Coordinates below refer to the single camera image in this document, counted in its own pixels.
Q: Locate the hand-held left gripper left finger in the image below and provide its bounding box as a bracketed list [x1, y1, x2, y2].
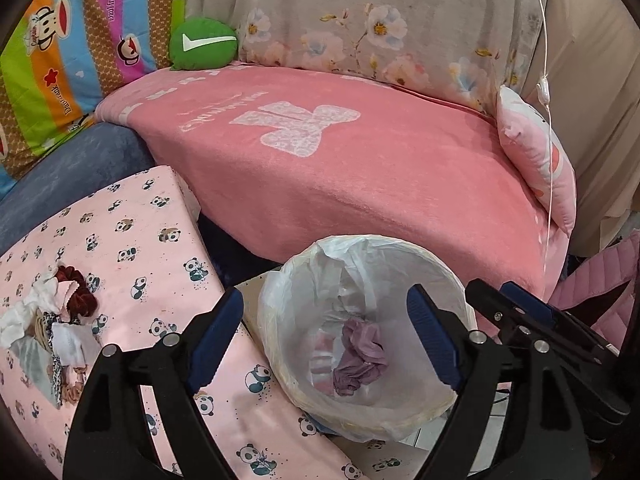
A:
[62, 287, 246, 480]

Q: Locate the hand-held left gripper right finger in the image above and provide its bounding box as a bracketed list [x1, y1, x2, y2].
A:
[406, 284, 593, 480]

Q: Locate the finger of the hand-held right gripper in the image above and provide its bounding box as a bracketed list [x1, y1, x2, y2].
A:
[465, 279, 608, 366]
[500, 282, 621, 348]

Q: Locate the white round trash bin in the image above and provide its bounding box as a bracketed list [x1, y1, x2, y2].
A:
[257, 234, 478, 443]

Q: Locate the purple cloth scrap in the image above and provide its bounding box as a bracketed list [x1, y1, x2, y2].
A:
[332, 317, 393, 398]

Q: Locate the white plastic bin liner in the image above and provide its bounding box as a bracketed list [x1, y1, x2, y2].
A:
[257, 235, 461, 411]

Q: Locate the pink white cloth scrap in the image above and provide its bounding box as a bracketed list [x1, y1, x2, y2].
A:
[310, 335, 346, 391]

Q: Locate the maroon velvet scrunchie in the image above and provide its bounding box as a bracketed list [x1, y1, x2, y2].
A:
[55, 266, 101, 321]

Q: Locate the small white cloth scrap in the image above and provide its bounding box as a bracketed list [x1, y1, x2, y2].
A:
[50, 322, 101, 366]

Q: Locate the peach brown cloth scrap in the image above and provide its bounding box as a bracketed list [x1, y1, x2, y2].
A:
[62, 370, 93, 406]

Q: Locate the leopard print cloth strip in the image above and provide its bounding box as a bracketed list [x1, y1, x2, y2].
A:
[42, 310, 68, 406]

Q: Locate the large white cloth scrap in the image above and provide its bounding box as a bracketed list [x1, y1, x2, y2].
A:
[0, 270, 58, 348]

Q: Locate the pink quilted bag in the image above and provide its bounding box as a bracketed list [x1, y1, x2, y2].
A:
[550, 232, 640, 356]

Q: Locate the pink panda print cloth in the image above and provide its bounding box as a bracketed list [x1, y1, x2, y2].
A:
[0, 165, 396, 480]

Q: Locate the pink plush blanket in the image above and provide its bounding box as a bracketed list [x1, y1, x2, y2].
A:
[95, 62, 576, 311]

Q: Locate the small pink pillow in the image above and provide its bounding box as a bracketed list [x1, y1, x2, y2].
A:
[495, 85, 578, 236]

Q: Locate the beige curtain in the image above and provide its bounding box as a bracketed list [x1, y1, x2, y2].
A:
[520, 0, 640, 256]

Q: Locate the blue sofa cushion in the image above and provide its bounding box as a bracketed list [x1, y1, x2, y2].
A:
[0, 120, 156, 256]

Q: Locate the green round cushion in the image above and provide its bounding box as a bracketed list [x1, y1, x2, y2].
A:
[169, 17, 238, 71]

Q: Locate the colourful striped monkey pillow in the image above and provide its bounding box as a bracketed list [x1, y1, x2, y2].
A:
[0, 0, 188, 181]

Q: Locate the grey floral sheet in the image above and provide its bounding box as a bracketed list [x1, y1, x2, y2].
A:
[185, 0, 551, 116]

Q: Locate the white cable with switch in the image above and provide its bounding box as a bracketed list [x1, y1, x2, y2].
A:
[530, 0, 558, 233]

